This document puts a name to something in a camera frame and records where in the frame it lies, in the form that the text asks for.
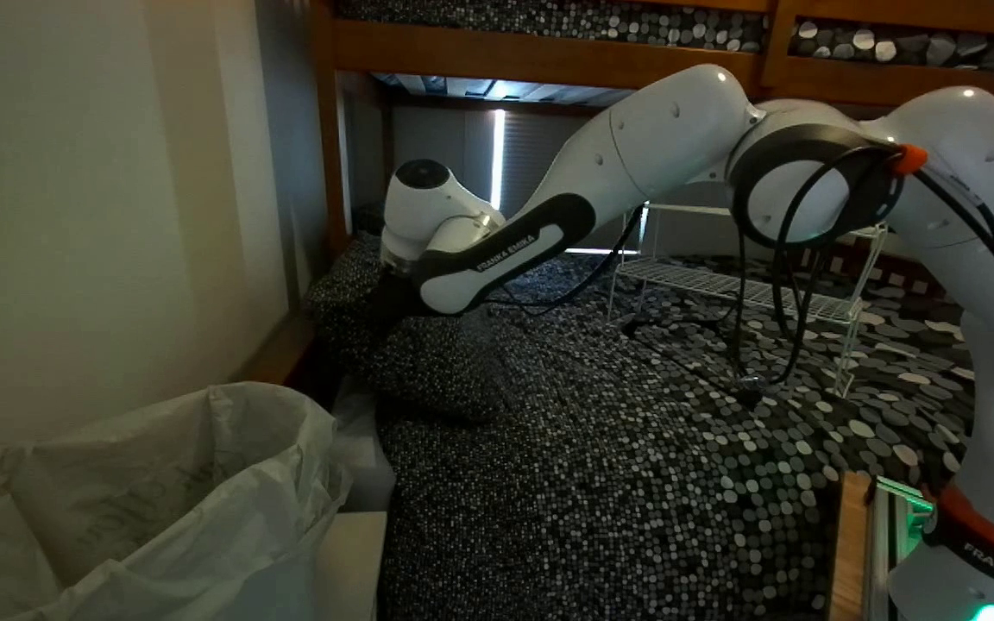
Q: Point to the black dotted pillow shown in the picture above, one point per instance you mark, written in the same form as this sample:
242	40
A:
373	328

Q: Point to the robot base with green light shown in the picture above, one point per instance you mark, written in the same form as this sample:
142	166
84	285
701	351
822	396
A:
941	549

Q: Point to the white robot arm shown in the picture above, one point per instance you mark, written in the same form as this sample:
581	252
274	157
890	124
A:
794	173

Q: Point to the white bed mattress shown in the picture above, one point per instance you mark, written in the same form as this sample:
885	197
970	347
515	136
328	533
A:
362	449

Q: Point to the black dotted bed duvet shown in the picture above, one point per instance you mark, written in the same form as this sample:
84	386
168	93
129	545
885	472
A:
635	482

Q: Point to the grey window blind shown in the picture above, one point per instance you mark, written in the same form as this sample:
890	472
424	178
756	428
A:
464	143

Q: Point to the clear acrylic stand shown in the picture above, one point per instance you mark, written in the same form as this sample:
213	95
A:
794	285

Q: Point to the white plastic bag bin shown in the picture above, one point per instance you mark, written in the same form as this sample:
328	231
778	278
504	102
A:
198	508

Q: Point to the wooden bunk bed frame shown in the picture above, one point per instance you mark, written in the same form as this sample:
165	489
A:
545	55

